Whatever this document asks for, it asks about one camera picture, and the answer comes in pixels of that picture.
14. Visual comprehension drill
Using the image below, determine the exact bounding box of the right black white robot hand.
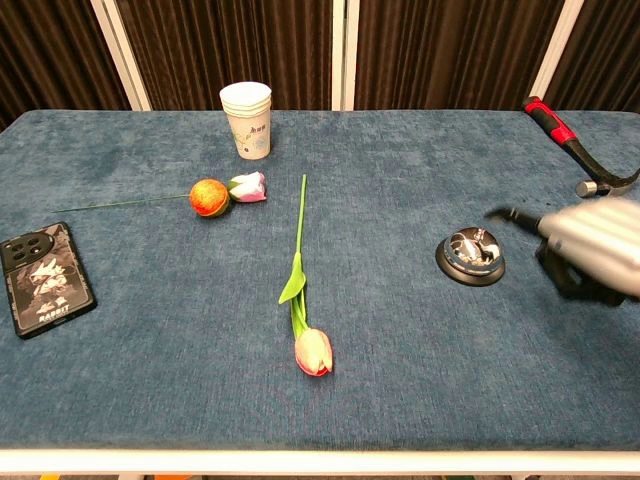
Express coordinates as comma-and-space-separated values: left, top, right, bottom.
483, 197, 640, 309

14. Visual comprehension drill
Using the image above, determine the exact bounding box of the round black metal object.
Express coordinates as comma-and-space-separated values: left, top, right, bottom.
434, 227, 507, 288

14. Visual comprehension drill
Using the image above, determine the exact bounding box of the red black claw hammer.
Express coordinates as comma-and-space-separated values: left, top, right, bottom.
521, 95, 640, 199

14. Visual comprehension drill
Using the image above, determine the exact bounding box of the dark brown curtain panel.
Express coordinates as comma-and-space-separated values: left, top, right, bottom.
0, 0, 132, 132
543, 0, 640, 114
355, 0, 567, 112
115, 0, 334, 112

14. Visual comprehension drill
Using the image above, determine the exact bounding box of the blue table cloth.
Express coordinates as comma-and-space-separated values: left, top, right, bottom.
0, 108, 640, 452

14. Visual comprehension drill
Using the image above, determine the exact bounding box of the pink artificial tulip with leaves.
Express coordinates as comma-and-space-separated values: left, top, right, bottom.
277, 173, 334, 378

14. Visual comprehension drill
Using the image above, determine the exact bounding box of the white pink artificial tulip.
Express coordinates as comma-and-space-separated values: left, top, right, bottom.
49, 170, 269, 214

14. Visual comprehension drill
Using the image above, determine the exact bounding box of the white paper cup stack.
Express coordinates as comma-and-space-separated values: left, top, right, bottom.
218, 81, 273, 161

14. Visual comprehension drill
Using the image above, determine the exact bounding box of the orange fruit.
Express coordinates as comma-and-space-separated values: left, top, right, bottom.
189, 178, 231, 219

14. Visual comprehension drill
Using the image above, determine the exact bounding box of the black smartphone with printed case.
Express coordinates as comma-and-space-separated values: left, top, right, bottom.
0, 221, 99, 341

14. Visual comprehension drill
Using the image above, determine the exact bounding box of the white frame post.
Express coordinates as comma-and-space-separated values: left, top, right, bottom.
528, 0, 585, 104
330, 0, 360, 112
89, 0, 152, 112

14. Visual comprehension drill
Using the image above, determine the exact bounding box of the white table frame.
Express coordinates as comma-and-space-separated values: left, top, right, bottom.
0, 447, 640, 480

